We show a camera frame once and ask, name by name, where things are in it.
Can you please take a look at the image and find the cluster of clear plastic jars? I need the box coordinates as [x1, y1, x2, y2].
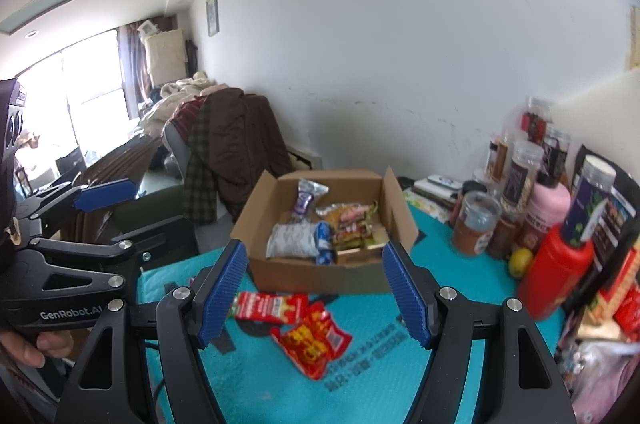
[450, 96, 573, 259]

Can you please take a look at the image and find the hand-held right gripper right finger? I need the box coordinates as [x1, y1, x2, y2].
[381, 241, 578, 424]

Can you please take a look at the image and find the grey chair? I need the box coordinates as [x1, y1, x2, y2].
[162, 124, 193, 179]

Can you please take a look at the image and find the brown curtain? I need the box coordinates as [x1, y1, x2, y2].
[117, 21, 178, 119]

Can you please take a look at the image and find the red yellow-print snack packet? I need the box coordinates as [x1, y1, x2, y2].
[270, 301, 351, 380]

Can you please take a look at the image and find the cardboard box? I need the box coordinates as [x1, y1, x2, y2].
[230, 169, 420, 295]

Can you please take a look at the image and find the yellow green lemon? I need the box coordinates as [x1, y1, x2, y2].
[508, 248, 534, 277]

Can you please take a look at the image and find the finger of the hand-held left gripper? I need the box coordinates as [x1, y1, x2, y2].
[10, 232, 168, 299]
[15, 178, 141, 235]

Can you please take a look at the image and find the white electronic device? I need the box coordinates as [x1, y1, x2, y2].
[427, 174, 463, 191]

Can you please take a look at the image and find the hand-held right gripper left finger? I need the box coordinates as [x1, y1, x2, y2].
[55, 239, 249, 424]

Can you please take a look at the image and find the red yellow food packet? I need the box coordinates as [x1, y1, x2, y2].
[582, 244, 640, 342]

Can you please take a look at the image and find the dark green cabinet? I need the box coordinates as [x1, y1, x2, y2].
[112, 184, 198, 255]

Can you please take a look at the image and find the white patterned snack bag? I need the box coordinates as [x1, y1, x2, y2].
[266, 223, 321, 259]

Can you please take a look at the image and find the red plastic bottle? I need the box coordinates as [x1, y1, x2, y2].
[517, 224, 596, 322]

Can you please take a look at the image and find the purple silver snack packet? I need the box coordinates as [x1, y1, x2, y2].
[292, 179, 330, 225]

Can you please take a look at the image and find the cream framed blackboard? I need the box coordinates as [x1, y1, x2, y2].
[627, 6, 640, 69]

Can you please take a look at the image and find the long red green-band packet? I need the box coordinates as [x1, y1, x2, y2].
[232, 293, 311, 325]

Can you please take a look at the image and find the person's left hand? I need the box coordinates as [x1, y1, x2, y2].
[0, 329, 76, 369]

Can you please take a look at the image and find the dark blue label jar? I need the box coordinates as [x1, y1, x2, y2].
[560, 155, 618, 249]

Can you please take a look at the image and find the cream padded board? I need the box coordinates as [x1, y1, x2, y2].
[145, 28, 187, 87]

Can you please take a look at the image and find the brown quilted jacket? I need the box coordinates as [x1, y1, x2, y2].
[182, 88, 296, 225]

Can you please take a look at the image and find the stack of flattened cardboard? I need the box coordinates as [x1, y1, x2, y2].
[60, 136, 161, 245]

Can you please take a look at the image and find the blue dotted snack roll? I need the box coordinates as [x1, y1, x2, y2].
[315, 221, 337, 265]

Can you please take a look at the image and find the brown chocolate packet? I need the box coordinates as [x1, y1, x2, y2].
[334, 224, 373, 249]

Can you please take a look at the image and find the pink bottle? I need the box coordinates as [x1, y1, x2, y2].
[520, 176, 572, 255]

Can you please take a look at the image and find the pink plastic bag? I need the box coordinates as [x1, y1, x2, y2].
[560, 339, 640, 424]

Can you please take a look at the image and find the cream clothes pile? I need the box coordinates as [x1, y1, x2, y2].
[137, 71, 221, 139]

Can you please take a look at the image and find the pile of papers and books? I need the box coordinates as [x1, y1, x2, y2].
[402, 184, 461, 225]

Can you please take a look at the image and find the yellow noodle snack bag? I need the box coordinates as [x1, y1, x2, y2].
[315, 201, 378, 229]

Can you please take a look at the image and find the red striped garment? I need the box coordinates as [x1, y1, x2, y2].
[170, 98, 208, 135]

